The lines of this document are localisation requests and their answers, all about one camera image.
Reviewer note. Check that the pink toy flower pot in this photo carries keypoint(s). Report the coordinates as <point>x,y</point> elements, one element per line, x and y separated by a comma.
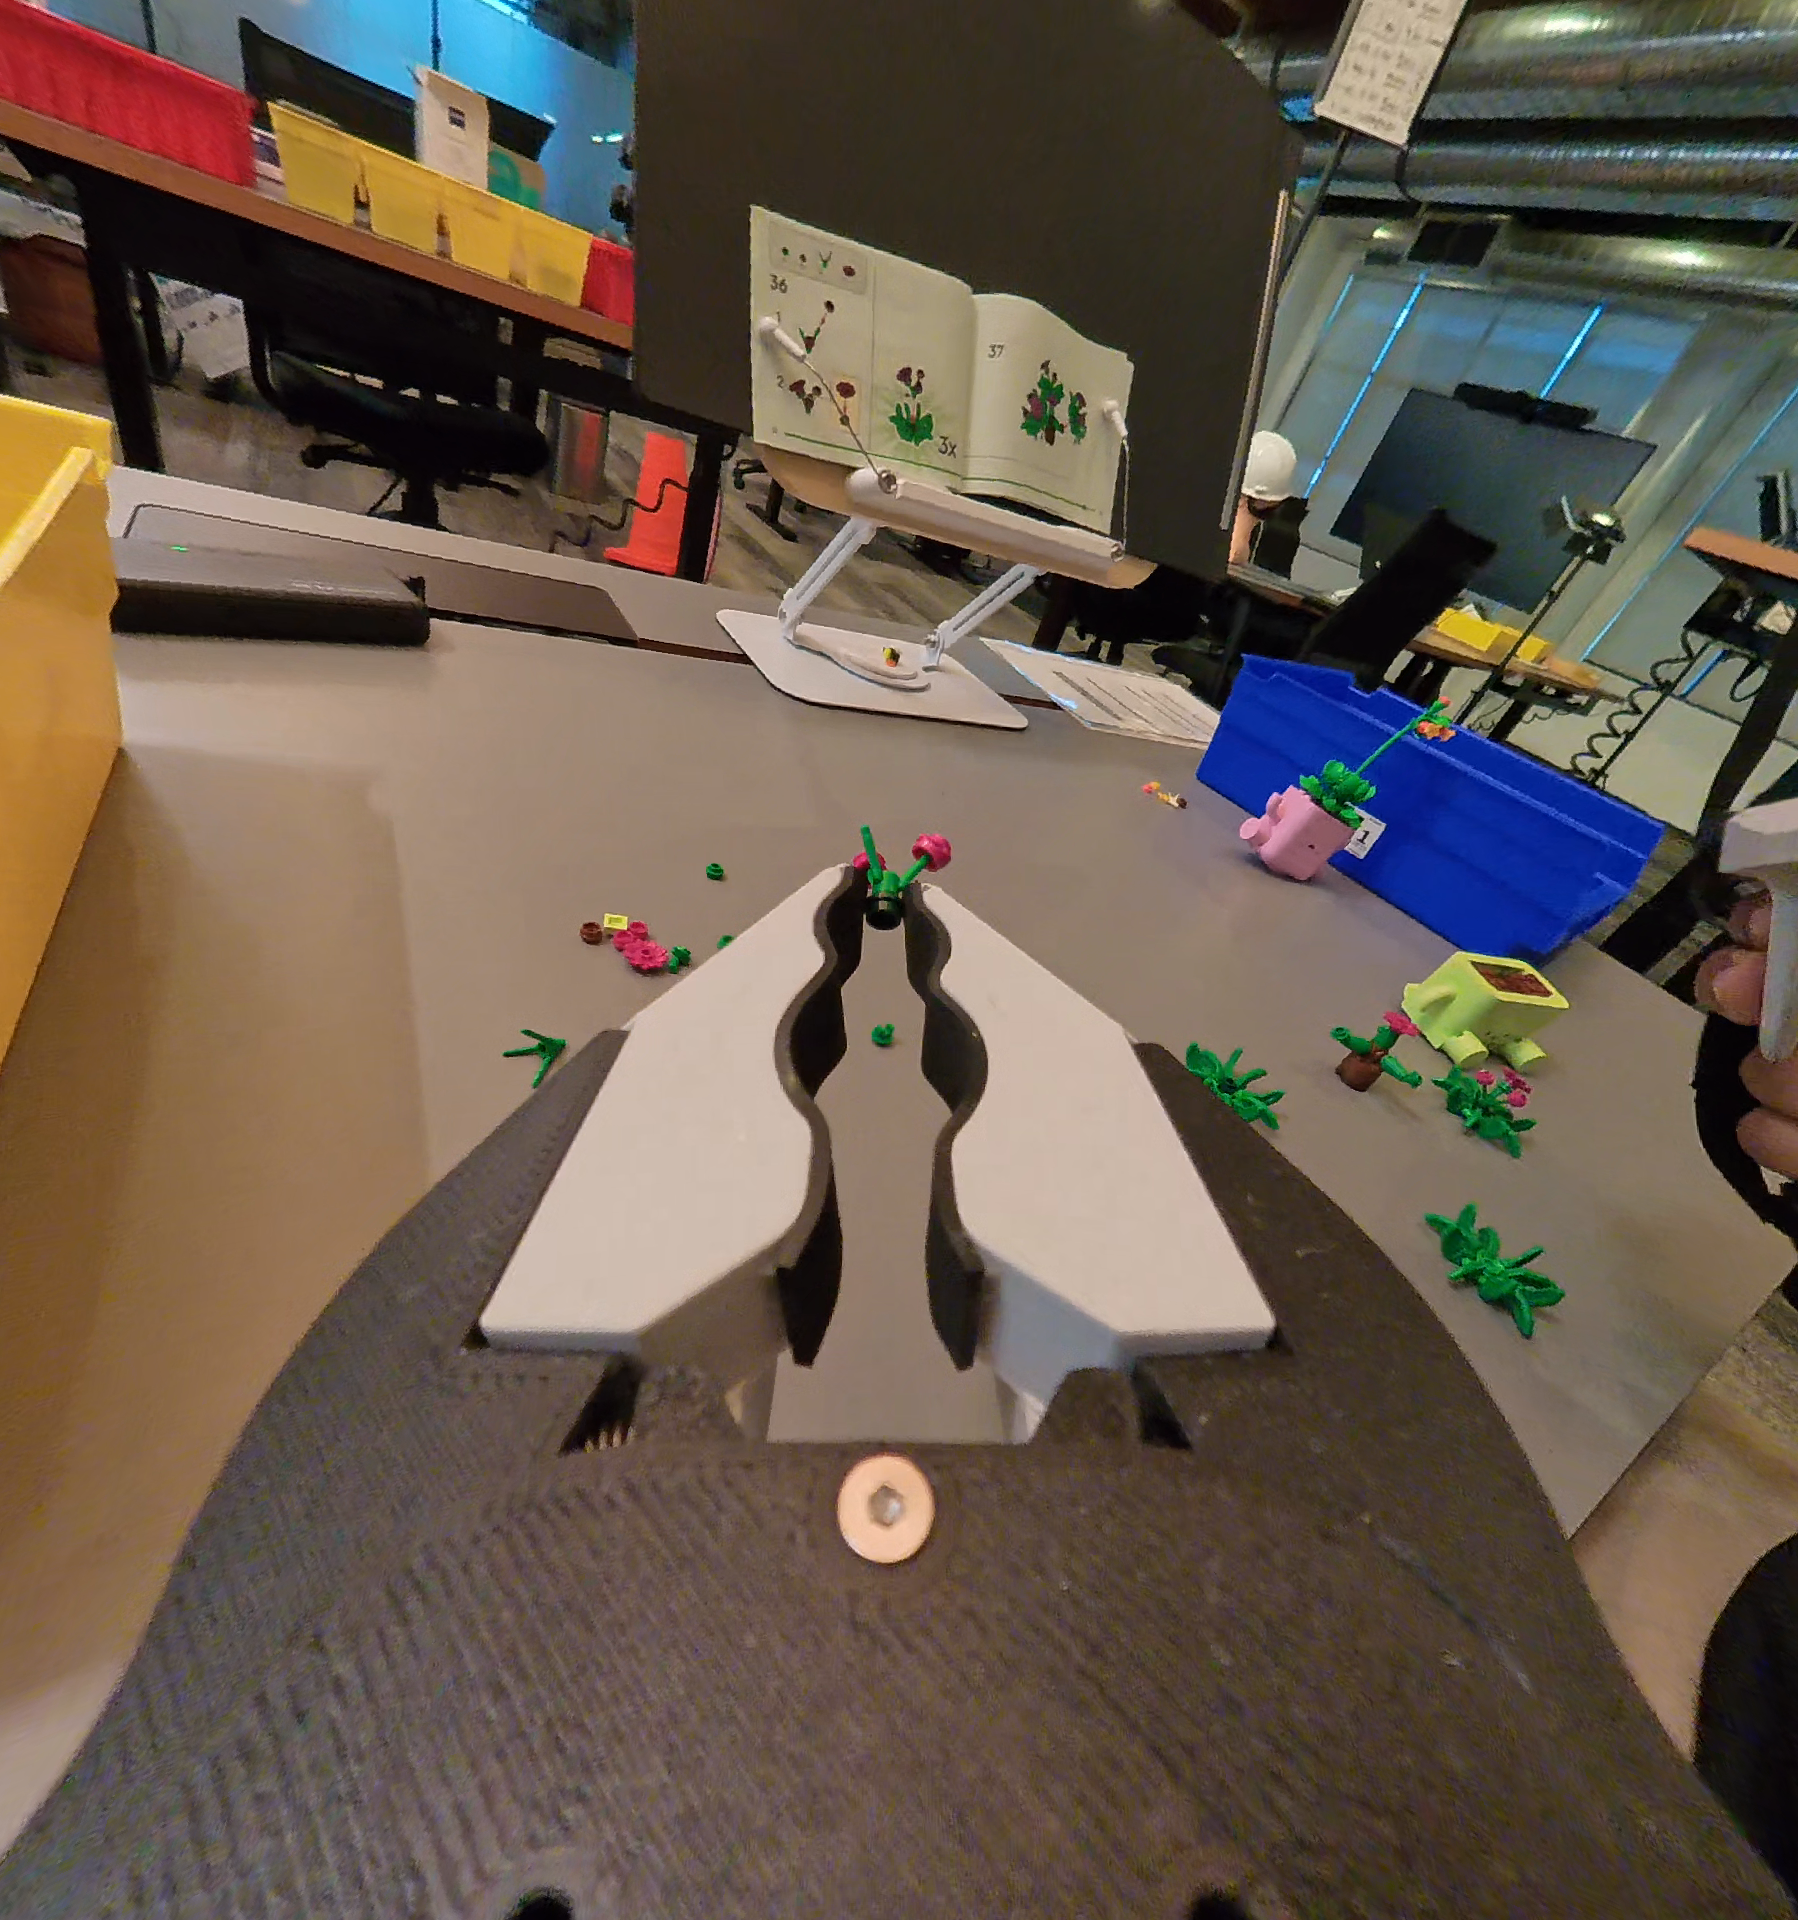
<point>1297,834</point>

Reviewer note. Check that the open instruction booklet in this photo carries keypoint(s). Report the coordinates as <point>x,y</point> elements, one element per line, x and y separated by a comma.
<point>929,361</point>

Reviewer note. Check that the yellow plastic bin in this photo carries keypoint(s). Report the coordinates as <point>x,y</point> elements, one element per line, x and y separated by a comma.
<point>29,751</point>

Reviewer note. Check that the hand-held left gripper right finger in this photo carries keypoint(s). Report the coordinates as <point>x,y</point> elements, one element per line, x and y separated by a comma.
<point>1125,1200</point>

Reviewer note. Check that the hanging paper sheet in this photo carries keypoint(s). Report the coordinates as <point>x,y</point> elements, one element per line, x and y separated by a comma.
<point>1386,68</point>

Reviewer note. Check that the yellow tray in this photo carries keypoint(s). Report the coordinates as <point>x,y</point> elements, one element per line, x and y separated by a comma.
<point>1490,633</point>

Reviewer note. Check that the small camera on arm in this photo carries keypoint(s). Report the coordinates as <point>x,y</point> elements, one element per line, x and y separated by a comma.
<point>1587,528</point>

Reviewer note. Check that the green toy plant pink flowers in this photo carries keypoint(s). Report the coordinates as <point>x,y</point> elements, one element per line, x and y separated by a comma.
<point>1487,1111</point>

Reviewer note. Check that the small yellow toy piece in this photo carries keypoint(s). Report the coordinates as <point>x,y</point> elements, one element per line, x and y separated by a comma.
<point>1164,794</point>

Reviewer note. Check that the red plastic bin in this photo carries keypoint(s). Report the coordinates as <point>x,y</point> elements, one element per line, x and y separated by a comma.
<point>118,85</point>

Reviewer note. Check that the green toy stem piece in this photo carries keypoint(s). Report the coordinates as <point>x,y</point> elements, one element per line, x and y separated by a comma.
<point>882,871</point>

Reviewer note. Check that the dark desk divider panel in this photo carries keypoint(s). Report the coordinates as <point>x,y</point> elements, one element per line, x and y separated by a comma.
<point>958,121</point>

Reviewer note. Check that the black monitor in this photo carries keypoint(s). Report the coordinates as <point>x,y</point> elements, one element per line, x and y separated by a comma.
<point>1498,480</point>

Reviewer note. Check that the scattered small toy pieces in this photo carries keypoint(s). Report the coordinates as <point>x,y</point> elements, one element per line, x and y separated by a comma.
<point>645,949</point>

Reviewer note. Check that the orange cone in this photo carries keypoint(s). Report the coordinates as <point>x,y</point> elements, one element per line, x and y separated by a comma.
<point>654,510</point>

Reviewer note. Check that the large blue plastic bin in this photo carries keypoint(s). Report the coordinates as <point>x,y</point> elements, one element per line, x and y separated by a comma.
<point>1469,825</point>

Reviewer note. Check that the white book stand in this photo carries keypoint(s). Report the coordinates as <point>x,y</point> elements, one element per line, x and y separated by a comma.
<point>869,677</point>

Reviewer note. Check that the green toy leaf cluster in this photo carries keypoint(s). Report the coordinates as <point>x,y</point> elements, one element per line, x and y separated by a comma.
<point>1236,1084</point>
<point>1498,1268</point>

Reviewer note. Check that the pink toy flower piece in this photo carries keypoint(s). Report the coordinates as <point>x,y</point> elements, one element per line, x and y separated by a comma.
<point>932,851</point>

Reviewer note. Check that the long wooden desk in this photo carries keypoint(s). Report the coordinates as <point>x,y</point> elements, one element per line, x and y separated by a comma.
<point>240,211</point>

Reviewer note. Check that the yellow storage bin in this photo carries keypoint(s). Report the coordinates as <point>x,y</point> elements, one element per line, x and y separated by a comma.
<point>419,202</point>

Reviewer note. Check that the pink toy flower brown base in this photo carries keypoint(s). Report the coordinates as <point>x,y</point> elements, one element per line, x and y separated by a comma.
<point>1364,1058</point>

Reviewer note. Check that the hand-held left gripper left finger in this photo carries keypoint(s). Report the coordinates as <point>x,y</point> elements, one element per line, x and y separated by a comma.
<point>645,1200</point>

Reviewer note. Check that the lime toy flower pot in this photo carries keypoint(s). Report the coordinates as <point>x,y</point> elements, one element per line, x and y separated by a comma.
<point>1485,1008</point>

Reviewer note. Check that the small red bin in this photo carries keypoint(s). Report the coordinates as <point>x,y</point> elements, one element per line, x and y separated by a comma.
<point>611,281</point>

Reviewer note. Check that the black office chair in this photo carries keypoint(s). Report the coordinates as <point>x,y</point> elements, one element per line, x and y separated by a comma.
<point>1402,594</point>
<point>403,435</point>

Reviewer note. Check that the black standing desk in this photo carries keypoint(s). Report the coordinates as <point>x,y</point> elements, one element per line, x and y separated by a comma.
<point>1761,579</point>

